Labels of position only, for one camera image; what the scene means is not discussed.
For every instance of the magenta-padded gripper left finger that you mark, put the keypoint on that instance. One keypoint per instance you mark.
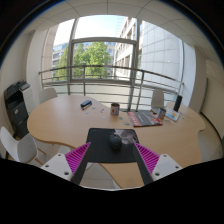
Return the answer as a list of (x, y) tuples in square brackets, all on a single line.
[(61, 165)]

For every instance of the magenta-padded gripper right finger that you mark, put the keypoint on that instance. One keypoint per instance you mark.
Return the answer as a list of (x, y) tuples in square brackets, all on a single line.
[(164, 165)]

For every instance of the black computer mouse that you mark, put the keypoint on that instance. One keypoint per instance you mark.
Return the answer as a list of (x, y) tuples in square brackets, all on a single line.
[(115, 142)]

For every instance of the black printed mouse pad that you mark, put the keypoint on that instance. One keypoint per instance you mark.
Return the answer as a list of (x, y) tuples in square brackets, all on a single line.
[(100, 141)]

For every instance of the white chair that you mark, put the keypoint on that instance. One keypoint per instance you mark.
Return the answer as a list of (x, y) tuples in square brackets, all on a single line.
[(157, 98), (18, 145), (47, 95), (210, 145)]

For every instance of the red magazine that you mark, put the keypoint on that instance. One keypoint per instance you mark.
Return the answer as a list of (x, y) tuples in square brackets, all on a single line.
[(144, 118)]

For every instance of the open light booklet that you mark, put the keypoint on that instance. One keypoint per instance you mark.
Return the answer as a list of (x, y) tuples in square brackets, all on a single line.
[(173, 115)]

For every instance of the black cylinder bottle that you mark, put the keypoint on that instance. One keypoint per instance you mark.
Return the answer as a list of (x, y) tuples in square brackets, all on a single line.
[(177, 103)]

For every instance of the black and blue stapler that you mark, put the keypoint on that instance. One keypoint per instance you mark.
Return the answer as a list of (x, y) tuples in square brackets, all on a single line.
[(86, 104)]

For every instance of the white mug with blue print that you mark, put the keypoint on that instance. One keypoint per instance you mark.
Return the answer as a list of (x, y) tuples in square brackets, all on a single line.
[(115, 109)]

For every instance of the metal balcony railing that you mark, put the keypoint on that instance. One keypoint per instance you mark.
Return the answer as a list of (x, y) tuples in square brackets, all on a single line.
[(110, 67)]

